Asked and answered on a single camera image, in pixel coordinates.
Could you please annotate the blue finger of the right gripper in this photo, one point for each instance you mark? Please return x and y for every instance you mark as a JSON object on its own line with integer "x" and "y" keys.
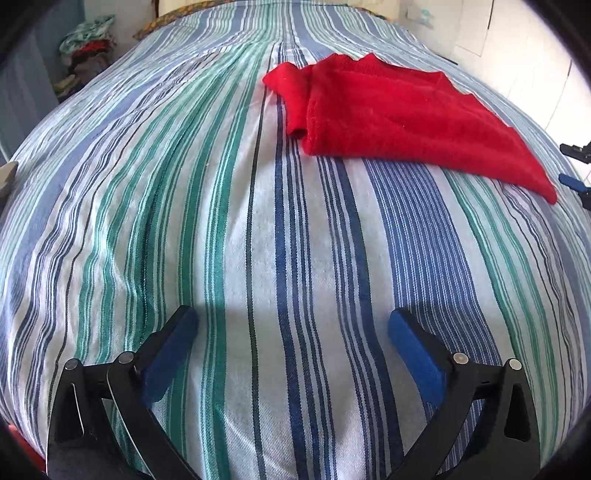
{"x": 582, "y": 154}
{"x": 573, "y": 184}

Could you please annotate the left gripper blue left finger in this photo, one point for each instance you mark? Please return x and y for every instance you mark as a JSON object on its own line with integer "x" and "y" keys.
{"x": 137, "y": 380}

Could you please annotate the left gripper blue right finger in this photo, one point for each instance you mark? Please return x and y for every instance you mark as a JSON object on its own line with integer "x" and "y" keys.
{"x": 442, "y": 382}

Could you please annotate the red sweater with white rabbit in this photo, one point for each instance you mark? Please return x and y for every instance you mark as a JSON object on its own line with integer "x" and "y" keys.
{"x": 367, "y": 108}

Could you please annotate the pile of clothes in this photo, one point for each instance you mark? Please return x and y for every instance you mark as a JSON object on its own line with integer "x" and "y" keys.
{"x": 85, "y": 52}

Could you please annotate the white wardrobe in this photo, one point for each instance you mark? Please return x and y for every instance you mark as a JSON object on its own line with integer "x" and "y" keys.
{"x": 506, "y": 45}

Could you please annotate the blue green striped bedspread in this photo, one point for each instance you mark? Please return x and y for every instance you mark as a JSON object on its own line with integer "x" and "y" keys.
{"x": 170, "y": 180}

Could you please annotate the patterned beige brown pillow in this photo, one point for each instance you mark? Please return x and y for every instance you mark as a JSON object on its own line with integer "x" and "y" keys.
{"x": 7, "y": 177}

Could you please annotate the yellow patterned pillow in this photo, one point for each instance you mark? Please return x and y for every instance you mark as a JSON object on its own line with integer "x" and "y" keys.
{"x": 174, "y": 15}

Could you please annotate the teal curtain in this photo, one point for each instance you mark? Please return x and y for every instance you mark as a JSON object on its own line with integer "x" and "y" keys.
{"x": 31, "y": 64}

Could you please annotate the wall socket panel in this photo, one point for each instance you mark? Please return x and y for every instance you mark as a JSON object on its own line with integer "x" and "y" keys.
{"x": 419, "y": 15}

